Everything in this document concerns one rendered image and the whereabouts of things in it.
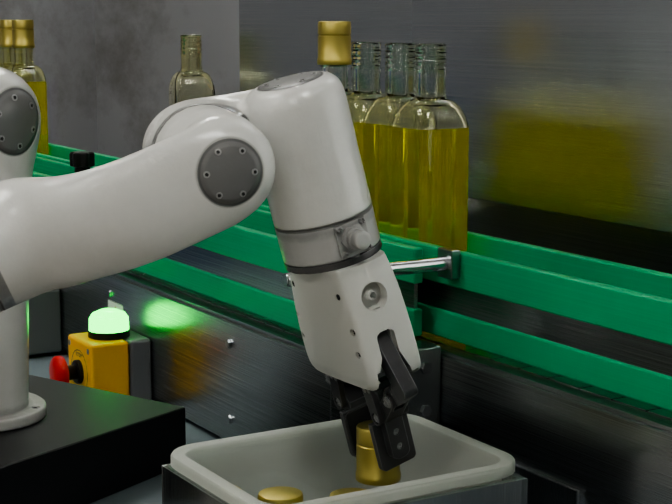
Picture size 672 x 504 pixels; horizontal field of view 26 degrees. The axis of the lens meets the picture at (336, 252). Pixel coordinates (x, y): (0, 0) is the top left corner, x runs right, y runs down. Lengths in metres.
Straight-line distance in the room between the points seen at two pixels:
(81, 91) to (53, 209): 4.48
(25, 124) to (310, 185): 0.33
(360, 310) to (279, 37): 0.90
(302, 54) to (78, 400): 0.65
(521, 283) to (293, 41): 0.77
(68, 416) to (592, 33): 0.59
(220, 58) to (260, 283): 3.79
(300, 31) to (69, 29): 3.58
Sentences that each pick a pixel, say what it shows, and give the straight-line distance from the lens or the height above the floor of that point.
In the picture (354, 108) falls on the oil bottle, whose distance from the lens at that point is 1.43.
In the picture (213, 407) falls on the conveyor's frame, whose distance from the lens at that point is 1.46.
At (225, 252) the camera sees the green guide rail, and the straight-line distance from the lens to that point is 1.44.
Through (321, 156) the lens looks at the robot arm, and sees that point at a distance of 1.04.
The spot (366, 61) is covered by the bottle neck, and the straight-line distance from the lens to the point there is 1.44.
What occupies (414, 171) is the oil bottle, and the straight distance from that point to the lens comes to 1.33.
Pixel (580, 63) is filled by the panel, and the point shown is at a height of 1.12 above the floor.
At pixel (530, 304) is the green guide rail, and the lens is 1.19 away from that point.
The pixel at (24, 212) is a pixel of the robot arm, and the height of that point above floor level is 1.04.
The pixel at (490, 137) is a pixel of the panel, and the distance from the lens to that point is 1.49.
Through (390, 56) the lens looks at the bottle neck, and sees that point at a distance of 1.40.
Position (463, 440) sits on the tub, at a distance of 1.15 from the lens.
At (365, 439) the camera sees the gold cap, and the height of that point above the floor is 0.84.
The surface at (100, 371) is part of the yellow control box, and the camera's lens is 1.56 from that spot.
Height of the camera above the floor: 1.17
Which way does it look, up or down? 9 degrees down
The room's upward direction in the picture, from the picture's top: straight up
